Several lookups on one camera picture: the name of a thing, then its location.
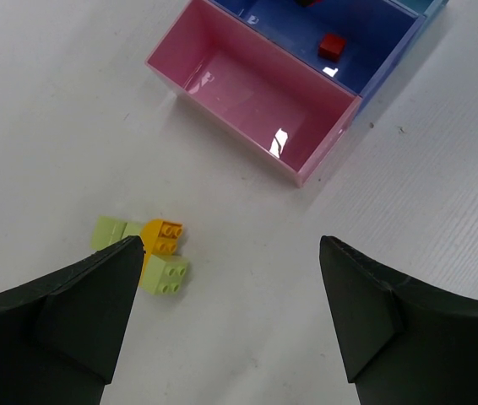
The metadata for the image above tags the red lego brick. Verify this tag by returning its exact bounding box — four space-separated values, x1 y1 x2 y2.
318 33 346 62

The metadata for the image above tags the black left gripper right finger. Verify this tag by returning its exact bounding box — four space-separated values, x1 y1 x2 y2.
319 236 478 404

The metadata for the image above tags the pink plastic bin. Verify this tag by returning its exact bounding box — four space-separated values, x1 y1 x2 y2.
146 1 361 186

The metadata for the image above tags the light blue plastic bin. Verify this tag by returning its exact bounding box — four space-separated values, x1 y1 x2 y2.
394 0 448 19

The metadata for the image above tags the light green curved lego top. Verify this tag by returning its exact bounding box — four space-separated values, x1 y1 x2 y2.
90 216 127 251

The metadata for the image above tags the light green curved lego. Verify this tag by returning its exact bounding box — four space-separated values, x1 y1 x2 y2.
90 216 127 251
122 222 144 239

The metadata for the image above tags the dark blue plastic bin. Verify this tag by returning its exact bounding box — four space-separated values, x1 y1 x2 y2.
214 1 426 104

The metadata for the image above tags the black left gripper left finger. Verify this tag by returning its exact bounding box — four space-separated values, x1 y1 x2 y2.
0 236 144 404

